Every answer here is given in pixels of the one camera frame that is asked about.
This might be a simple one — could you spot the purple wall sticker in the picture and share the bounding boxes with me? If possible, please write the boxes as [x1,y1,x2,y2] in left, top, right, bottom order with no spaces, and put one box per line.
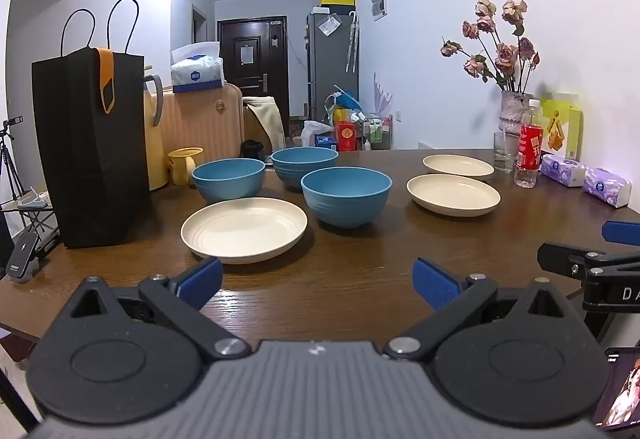
[372,72,393,117]

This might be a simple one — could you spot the red carton box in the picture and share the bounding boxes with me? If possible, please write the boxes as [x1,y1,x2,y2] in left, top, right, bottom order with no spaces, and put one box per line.
[336,120,360,152]

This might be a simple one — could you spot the black paper bag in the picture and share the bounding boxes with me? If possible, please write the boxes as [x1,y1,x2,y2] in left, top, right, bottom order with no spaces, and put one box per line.
[31,0,151,250]

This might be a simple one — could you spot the pink white vase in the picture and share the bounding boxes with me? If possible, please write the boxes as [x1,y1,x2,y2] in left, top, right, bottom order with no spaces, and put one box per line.
[498,90,535,137]

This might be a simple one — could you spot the white plastic bag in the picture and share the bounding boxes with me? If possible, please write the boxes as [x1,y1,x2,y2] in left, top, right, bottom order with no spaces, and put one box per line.
[300,120,333,147]

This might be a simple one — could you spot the dried pink flowers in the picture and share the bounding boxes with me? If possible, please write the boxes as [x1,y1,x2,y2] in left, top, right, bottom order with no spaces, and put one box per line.
[440,0,541,95]

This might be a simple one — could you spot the metal rack with bottles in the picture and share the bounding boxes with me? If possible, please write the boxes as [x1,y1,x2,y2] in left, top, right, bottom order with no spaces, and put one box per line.
[360,114,393,151]

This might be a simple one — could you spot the red label water bottle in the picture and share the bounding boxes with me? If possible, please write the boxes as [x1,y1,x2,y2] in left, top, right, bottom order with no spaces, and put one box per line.
[514,99,545,189]

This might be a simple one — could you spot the beige cloth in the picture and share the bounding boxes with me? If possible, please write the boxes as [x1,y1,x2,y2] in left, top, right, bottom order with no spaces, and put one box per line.
[244,96,286,150]

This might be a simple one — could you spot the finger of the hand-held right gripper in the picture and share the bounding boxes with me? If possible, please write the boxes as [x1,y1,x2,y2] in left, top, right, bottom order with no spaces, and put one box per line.
[601,220,640,247]
[537,241,640,281]

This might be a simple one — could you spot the orange bag tag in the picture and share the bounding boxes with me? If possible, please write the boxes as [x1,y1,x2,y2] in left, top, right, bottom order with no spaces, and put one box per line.
[95,48,121,115]

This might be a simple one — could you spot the wooden chair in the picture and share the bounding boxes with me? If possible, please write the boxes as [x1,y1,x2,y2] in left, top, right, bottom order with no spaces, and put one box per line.
[242,99,276,155]

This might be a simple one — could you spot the clear drinking glass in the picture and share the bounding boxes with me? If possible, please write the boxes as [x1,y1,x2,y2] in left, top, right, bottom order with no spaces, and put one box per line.
[493,132,521,174]

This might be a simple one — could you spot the white blue tissue pack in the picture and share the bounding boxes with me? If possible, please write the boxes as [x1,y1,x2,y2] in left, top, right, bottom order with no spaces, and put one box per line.
[170,42,225,94]

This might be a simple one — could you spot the yellow green box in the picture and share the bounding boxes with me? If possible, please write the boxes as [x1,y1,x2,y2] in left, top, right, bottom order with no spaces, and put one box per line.
[541,92,583,162]

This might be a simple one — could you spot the folded white umbrella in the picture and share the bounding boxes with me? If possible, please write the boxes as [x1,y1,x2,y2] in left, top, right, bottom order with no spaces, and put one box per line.
[345,12,360,72]

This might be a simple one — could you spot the pink suitcase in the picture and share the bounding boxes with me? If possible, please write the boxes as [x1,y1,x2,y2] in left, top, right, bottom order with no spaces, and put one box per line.
[161,82,246,165]

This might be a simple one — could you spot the purple tissue pack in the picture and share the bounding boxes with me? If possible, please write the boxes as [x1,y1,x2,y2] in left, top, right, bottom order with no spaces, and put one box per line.
[540,154,587,188]
[582,168,632,209]

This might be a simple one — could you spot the yellow kettle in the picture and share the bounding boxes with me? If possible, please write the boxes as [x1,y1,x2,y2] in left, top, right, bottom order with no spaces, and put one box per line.
[142,64,171,192]

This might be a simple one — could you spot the cream plate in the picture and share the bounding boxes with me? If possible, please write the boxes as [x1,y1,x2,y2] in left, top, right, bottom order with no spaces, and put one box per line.
[180,198,308,265]
[422,154,496,179]
[406,174,502,218]

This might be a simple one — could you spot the folding stool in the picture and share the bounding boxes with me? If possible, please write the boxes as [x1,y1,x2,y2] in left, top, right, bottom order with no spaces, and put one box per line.
[0,189,61,245]

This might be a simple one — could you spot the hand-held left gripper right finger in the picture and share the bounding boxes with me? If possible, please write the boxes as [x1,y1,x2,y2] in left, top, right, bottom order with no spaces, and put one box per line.
[382,257,576,362]

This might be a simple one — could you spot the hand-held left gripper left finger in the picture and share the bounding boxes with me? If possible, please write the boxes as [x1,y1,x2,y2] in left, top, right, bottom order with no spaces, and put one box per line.
[65,256,252,361]

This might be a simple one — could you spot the grey refrigerator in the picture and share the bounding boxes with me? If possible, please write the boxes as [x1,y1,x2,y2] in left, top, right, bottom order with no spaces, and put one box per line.
[306,6,360,120]

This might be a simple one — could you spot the black tripod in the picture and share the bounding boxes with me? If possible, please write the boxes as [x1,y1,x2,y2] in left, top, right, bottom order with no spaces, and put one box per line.
[0,116,26,205]

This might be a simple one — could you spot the dark brown entrance door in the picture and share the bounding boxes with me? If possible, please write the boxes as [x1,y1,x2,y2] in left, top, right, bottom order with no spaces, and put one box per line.
[217,16,291,120]

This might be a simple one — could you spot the yellow cup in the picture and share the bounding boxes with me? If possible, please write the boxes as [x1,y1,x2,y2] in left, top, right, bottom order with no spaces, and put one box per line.
[167,147,204,186]

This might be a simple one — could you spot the blue plastic bag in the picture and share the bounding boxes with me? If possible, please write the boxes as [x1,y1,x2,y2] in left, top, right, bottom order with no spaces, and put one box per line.
[325,86,362,120]

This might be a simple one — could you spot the blue bowl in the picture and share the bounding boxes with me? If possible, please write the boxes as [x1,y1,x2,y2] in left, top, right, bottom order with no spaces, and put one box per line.
[270,147,340,192]
[300,167,394,228]
[191,158,266,204]

